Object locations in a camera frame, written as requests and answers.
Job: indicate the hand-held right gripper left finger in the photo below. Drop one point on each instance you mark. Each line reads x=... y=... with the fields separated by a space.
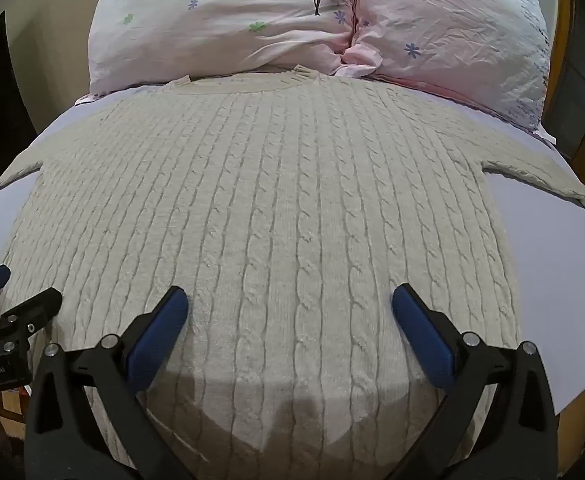
x=158 y=336

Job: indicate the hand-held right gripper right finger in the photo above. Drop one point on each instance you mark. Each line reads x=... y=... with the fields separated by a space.
x=420 y=336

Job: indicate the pink floral pillow with tree print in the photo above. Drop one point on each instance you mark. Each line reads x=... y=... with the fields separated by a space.
x=222 y=20

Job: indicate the wooden bed frame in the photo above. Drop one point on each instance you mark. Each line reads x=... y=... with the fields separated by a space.
x=580 y=80

